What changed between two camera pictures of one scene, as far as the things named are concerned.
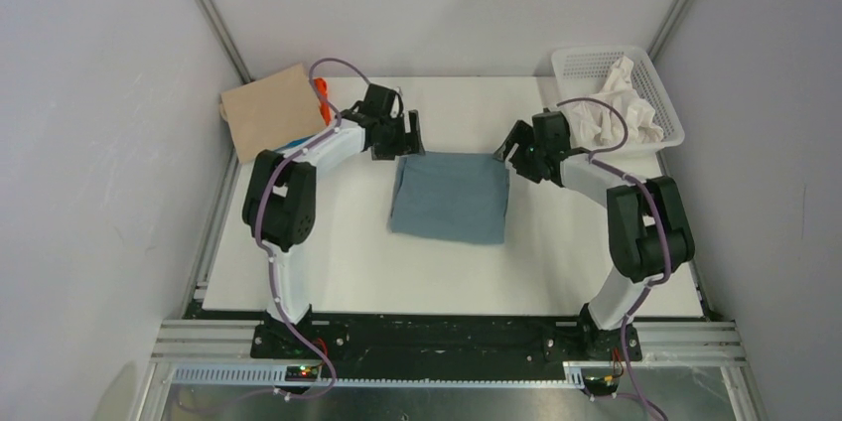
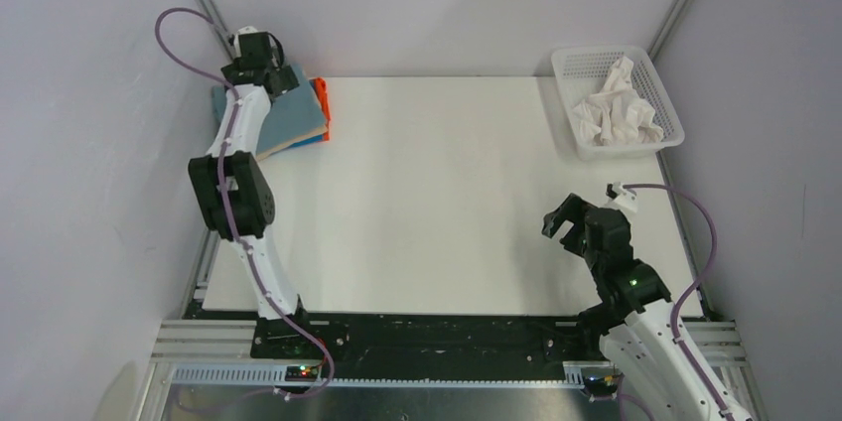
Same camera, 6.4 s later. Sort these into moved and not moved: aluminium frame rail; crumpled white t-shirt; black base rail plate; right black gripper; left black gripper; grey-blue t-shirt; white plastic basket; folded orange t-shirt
Moved: grey-blue t-shirt; right black gripper; left black gripper
Not moved: aluminium frame rail; black base rail plate; white plastic basket; folded orange t-shirt; crumpled white t-shirt
